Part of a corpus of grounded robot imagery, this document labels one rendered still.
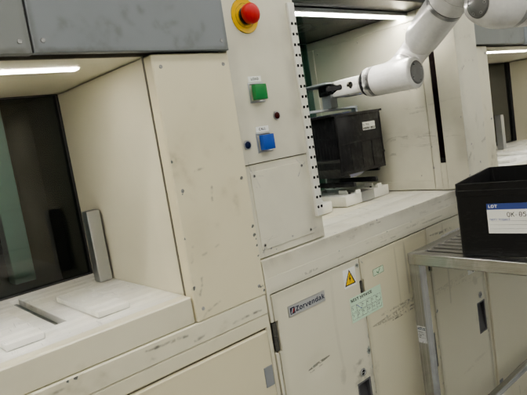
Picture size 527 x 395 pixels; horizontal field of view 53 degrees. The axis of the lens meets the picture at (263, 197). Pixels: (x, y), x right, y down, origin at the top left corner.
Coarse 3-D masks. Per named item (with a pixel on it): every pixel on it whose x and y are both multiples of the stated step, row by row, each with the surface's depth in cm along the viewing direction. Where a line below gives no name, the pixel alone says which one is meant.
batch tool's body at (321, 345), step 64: (256, 0) 106; (320, 0) 123; (384, 0) 134; (256, 64) 106; (320, 64) 183; (448, 64) 148; (384, 128) 168; (448, 128) 152; (256, 192) 106; (320, 192) 117; (448, 192) 152; (320, 256) 117; (384, 256) 132; (320, 320) 116; (384, 320) 132; (448, 320) 151; (320, 384) 116; (384, 384) 131; (448, 384) 151
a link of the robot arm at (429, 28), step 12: (420, 12) 124; (432, 12) 120; (420, 24) 124; (432, 24) 122; (444, 24) 121; (408, 36) 129; (420, 36) 126; (432, 36) 125; (444, 36) 126; (408, 48) 131; (420, 48) 129; (432, 48) 129; (420, 60) 145
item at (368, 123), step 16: (320, 112) 160; (352, 112) 155; (368, 112) 160; (320, 128) 154; (336, 128) 150; (352, 128) 155; (368, 128) 160; (320, 144) 156; (336, 144) 151; (352, 144) 155; (368, 144) 160; (320, 160) 157; (336, 160) 151; (352, 160) 155; (368, 160) 160; (384, 160) 165; (320, 176) 162; (336, 176) 157; (368, 176) 165
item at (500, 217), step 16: (480, 176) 137; (496, 176) 143; (512, 176) 140; (464, 192) 122; (480, 192) 120; (496, 192) 117; (512, 192) 115; (464, 208) 123; (480, 208) 120; (496, 208) 118; (512, 208) 116; (464, 224) 123; (480, 224) 121; (496, 224) 119; (512, 224) 117; (464, 240) 124; (480, 240) 122; (496, 240) 120; (512, 240) 117; (512, 256) 118
